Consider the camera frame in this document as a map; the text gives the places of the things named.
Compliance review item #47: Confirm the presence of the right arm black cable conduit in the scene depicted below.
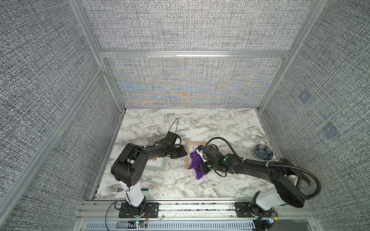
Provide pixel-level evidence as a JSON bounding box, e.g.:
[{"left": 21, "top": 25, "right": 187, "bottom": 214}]
[{"left": 206, "top": 137, "right": 322, "bottom": 200}]

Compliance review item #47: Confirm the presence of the green handled fork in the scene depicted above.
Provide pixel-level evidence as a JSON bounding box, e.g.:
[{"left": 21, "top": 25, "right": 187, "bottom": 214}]
[{"left": 108, "top": 187, "right": 149, "bottom": 193}]

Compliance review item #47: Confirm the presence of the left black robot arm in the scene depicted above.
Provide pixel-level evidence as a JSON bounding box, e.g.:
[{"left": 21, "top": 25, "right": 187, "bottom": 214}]
[{"left": 111, "top": 140, "right": 187, "bottom": 216}]

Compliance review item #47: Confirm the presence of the aluminium front rail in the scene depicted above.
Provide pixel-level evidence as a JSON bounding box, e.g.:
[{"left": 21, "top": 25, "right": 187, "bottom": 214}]
[{"left": 77, "top": 198, "right": 319, "bottom": 221}]

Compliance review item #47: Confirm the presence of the purple cloth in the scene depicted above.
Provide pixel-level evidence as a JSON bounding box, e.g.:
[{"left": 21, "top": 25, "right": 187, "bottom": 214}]
[{"left": 189, "top": 151, "right": 204, "bottom": 180}]

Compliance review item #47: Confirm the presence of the bowl of grey stones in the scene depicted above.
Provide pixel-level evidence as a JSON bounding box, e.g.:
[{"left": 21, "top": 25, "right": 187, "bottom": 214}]
[{"left": 254, "top": 144, "right": 274, "bottom": 161}]

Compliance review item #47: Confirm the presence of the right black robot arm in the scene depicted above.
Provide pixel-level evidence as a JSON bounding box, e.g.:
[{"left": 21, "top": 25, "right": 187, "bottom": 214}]
[{"left": 196, "top": 145, "right": 314, "bottom": 217}]

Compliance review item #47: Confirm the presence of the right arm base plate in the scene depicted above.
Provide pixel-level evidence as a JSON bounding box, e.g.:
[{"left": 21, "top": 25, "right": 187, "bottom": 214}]
[{"left": 234, "top": 202, "right": 273, "bottom": 218}]

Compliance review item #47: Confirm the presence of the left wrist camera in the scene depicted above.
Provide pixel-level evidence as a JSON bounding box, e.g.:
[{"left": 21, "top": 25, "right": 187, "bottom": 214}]
[{"left": 164, "top": 131, "right": 181, "bottom": 145}]

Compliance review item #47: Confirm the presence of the grey green picture frame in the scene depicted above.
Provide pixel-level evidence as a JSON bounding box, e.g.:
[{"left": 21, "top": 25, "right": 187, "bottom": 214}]
[{"left": 145, "top": 157, "right": 167, "bottom": 171}]

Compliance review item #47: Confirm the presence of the light wooden picture frame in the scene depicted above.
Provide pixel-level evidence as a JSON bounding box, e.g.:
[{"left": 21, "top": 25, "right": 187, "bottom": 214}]
[{"left": 185, "top": 141, "right": 206, "bottom": 169}]

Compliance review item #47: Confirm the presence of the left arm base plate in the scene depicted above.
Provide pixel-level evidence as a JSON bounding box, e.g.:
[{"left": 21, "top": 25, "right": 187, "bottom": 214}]
[{"left": 119, "top": 202, "right": 160, "bottom": 218}]

